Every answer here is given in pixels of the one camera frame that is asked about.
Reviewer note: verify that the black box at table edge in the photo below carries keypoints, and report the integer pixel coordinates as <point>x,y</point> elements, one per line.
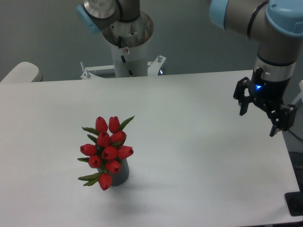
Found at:
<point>294,202</point>

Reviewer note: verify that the grey ribbed vase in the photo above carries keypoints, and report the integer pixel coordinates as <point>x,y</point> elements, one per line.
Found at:
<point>113,173</point>

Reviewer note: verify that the white frame at right edge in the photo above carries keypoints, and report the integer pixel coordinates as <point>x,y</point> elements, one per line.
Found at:
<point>298,100</point>

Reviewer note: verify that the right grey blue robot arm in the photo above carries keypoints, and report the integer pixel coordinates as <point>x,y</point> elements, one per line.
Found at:
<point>277,26</point>

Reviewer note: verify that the white rounded chair part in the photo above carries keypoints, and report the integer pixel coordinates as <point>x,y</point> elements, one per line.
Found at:
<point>24,72</point>

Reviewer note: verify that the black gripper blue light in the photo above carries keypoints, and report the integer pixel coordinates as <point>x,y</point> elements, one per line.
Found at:
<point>266,95</point>

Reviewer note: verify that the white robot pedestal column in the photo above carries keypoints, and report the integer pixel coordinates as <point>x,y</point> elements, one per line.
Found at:
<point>130,61</point>

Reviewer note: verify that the red tulip bouquet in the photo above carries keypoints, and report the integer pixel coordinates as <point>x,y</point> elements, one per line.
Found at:
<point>108,143</point>

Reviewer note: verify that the white metal base bracket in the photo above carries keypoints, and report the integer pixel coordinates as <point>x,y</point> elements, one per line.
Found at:
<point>108,71</point>

